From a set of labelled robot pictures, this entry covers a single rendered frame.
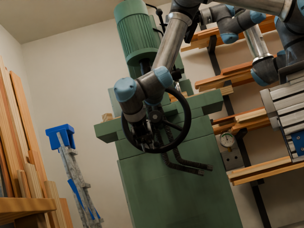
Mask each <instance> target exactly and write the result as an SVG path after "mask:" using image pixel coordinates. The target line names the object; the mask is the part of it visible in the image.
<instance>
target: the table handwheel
mask: <svg viewBox="0 0 304 228"><path fill-rule="evenodd" d="M165 92H167V93H170V94H171V95H173V96H174V97H176V98H177V99H178V101H179V102H180V103H181V105H182V107H183V110H184V114H185V121H184V126H183V127H180V126H177V125H175V124H173V123H170V122H168V121H166V120H164V118H163V115H162V113H161V112H160V111H159V110H157V105H155V106H153V111H151V112H150V113H149V115H148V120H150V121H151V123H153V125H154V126H158V128H159V130H161V129H163V128H164V126H163V124H165V125H168V126H170V127H172V128H175V129H177V130H179V131H181V132H180V134H179V135H178V137H177V138H176V139H175V140H173V141H172V142H170V143H169V144H166V145H164V146H160V147H158V148H157V147H154V149H153V147H152V148H150V149H148V148H146V147H145V152H147V153H154V154H157V153H164V152H168V151H170V150H172V149H174V148H175V147H177V146H178V145H180V144H181V143H182V142H183V140H184V139H185V137H186V136H187V134H188V132H189V130H190V126H191V110H190V106H189V104H188V102H187V100H186V98H185V97H184V96H183V95H182V94H181V93H180V92H179V91H178V90H176V89H175V88H173V87H171V86H169V87H168V88H167V89H165ZM121 126H122V130H123V133H124V135H125V137H126V138H127V140H128V141H129V142H130V143H131V144H132V145H133V146H134V147H136V145H135V143H134V141H133V137H132V133H131V132H130V130H129V127H128V121H127V120H126V118H125V116H124V114H123V112H122V113H121ZM136 143H137V147H136V148H137V149H139V150H141V151H143V148H142V145H141V144H138V141H137V140H136Z"/></svg>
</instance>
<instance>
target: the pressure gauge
mask: <svg viewBox="0 0 304 228"><path fill-rule="evenodd" d="M227 139H228V140H227ZM234 142H235V138H234V136H233V135H232V134H231V133H228V132H226V133H223V134H222V135H221V136H220V144H221V145H222V146H223V147H227V149H228V152H232V149H231V146H232V145H233V144H234Z"/></svg>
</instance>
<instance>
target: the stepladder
mask: <svg viewBox="0 0 304 228"><path fill-rule="evenodd" d="M45 133H46V135H47V136H48V137H49V141H50V145H51V149H52V150H56V149H57V150H58V153H60V155H61V158H62V162H63V165H64V167H65V170H66V174H67V177H68V181H67V182H68V183H69V185H70V187H71V190H72V193H73V196H74V199H75V202H76V205H77V208H78V212H79V215H80V218H81V221H82V224H83V227H84V228H89V226H90V228H102V225H101V223H102V222H104V219H103V218H101V217H100V216H99V214H98V212H97V211H96V209H95V207H94V205H93V202H92V199H91V197H90V194H89V191H88V188H91V186H90V184H88V183H85V181H84V179H83V176H82V173H81V171H80V168H79V166H78V163H77V161H76V158H75V155H78V152H77V151H76V150H75V149H76V147H75V142H74V138H73V134H74V133H75V131H74V128H73V127H72V126H70V125H69V124H63V125H60V126H56V127H53V128H49V129H46V130H45ZM83 209H84V211H85V213H86V215H87V218H88V222H87V220H86V217H85V214H84V211H83Z"/></svg>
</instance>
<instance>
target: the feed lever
mask: <svg viewBox="0 0 304 228"><path fill-rule="evenodd" d="M162 14H163V11H162V9H157V10H156V15H157V16H159V19H160V22H161V26H162V30H163V33H165V30H166V29H165V26H164V23H163V19H162ZM171 75H172V79H173V81H175V80H177V81H178V82H179V79H181V78H182V76H181V72H180V69H179V68H176V66H175V64H174V66H173V70H172V72H171Z"/></svg>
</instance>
